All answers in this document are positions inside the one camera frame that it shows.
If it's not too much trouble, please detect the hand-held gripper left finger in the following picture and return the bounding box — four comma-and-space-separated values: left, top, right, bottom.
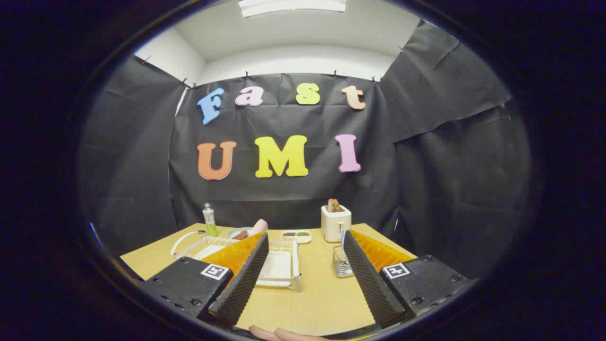
139, 231, 269, 331

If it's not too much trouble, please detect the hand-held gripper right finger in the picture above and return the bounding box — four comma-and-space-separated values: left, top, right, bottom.
343, 230, 478, 329

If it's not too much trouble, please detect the metal wire basket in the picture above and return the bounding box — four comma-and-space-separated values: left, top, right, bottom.
332, 245, 355, 278

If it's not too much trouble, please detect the white wire dish rack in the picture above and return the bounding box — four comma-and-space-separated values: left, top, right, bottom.
170, 231, 302, 292

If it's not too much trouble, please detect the green dish soap bottle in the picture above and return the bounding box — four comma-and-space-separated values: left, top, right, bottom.
203, 203, 219, 237

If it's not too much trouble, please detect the white drip tray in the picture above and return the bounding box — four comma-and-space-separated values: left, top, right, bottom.
192, 244, 293, 287

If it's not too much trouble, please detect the cream toaster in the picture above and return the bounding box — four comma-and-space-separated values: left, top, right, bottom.
321, 205, 352, 243

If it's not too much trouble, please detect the white divided bean tray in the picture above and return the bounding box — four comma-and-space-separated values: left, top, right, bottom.
280, 230, 312, 245

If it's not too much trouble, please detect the black backdrop cloth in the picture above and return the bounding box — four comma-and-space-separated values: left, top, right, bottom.
78, 20, 532, 285

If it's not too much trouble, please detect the ceiling light panel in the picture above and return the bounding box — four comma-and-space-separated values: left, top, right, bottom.
238, 0, 347, 18

